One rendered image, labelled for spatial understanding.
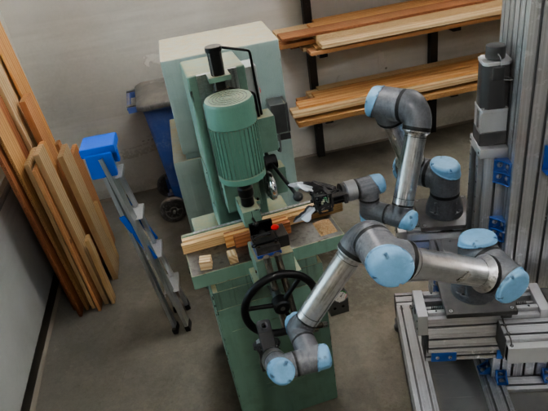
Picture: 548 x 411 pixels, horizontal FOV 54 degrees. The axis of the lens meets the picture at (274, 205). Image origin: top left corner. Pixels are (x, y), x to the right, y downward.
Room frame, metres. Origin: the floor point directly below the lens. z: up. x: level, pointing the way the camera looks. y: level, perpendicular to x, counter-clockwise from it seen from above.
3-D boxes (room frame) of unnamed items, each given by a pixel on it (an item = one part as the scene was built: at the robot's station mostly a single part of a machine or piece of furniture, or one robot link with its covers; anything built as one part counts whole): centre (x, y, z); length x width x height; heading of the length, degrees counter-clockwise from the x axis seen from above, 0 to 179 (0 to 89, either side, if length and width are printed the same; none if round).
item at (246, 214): (1.81, 0.10, 1.00); 0.14 x 0.07 x 0.09; 11
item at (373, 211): (1.68, -0.36, 0.99); 0.11 x 0.08 x 0.11; 46
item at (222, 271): (1.69, 0.06, 0.87); 0.61 x 0.30 x 0.06; 101
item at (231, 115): (1.79, 0.10, 1.32); 0.18 x 0.18 x 0.31
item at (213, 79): (1.93, 0.12, 1.54); 0.08 x 0.08 x 0.17; 11
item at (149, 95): (3.70, 0.57, 0.48); 0.64 x 0.54 x 0.97; 99
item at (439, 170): (1.86, -0.69, 0.98); 0.13 x 0.12 x 0.14; 46
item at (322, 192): (1.66, -0.20, 1.10); 0.12 x 0.09 x 0.08; 101
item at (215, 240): (1.80, 0.05, 0.92); 0.66 x 0.02 x 0.04; 101
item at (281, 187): (2.01, -0.02, 1.02); 0.09 x 0.07 x 0.12; 101
